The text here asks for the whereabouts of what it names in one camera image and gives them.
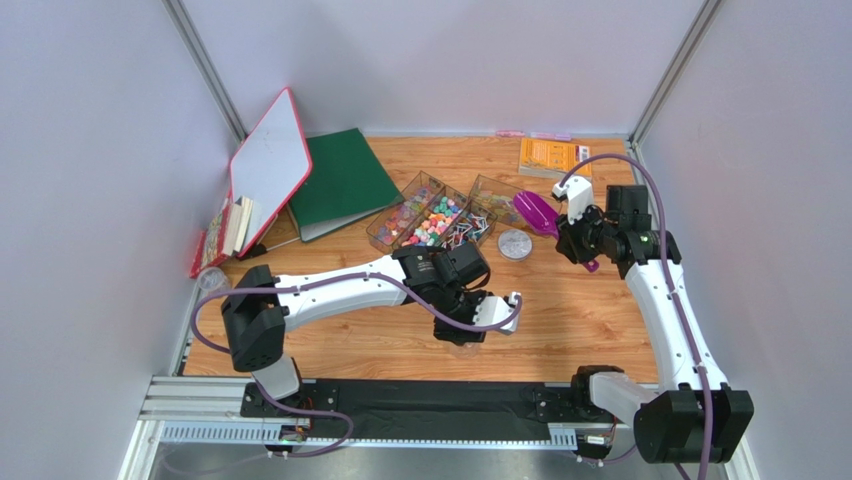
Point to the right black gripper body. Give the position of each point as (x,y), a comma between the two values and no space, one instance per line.
(574,241)

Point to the purple plastic scoop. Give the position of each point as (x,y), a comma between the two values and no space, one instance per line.
(543,219)

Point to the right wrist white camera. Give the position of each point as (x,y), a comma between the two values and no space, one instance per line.
(577,193)

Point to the green binder folder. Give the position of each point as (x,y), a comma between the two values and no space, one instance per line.
(347,183)

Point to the orange book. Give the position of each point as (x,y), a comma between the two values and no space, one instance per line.
(548,158)

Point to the black base mat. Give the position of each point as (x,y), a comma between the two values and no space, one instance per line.
(448,410)

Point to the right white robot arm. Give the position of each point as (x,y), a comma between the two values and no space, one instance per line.
(672,333)

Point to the aluminium rail frame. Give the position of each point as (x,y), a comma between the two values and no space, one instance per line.
(232,410)

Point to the small clear plastic cup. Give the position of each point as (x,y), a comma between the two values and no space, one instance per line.
(212,280)

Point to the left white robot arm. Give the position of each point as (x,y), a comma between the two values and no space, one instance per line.
(263,308)

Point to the stack of books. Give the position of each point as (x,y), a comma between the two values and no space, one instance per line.
(224,236)

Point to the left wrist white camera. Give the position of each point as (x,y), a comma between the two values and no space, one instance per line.
(500,313)

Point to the single clear candy box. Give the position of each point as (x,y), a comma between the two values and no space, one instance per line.
(498,197)

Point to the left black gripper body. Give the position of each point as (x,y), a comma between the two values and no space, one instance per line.
(460,305)

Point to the red-framed whiteboard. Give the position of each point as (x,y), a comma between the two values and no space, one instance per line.
(270,166)

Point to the wrist white camera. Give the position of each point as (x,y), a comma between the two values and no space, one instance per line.
(577,193)
(500,313)

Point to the three-compartment clear candy box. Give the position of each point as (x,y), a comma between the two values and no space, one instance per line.
(428,212)

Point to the silver round jar lid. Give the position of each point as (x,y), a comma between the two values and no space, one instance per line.
(514,245)

